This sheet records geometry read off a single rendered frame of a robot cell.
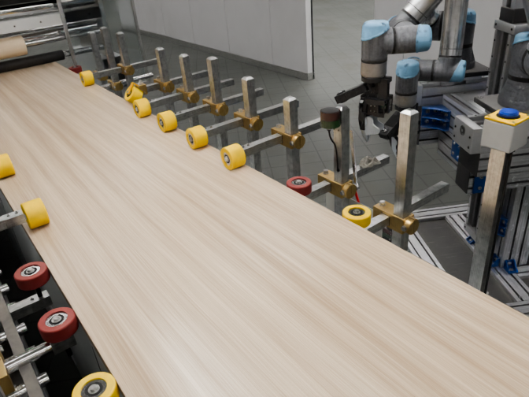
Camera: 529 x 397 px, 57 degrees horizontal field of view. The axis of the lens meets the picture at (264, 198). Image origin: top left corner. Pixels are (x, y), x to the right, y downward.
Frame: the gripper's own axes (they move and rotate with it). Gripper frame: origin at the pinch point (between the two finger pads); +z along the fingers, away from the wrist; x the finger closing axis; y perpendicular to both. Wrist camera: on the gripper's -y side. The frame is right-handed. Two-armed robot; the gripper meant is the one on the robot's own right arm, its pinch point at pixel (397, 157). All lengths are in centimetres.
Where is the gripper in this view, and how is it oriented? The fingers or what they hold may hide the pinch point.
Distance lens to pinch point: 188.0
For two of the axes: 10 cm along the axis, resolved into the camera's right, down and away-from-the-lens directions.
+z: 0.8, 8.7, 5.0
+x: -6.0, -3.6, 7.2
